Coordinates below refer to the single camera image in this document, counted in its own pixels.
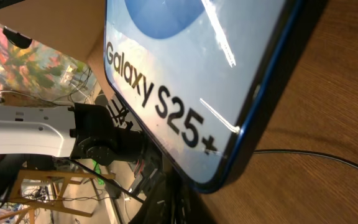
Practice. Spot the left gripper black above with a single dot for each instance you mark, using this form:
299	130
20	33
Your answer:
162	187

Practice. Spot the blue Galaxy smartphone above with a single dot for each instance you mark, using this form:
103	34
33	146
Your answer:
193	73

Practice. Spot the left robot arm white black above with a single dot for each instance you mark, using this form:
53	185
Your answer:
74	132

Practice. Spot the wooden frame stand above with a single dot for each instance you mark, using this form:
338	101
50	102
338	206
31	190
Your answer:
67	193

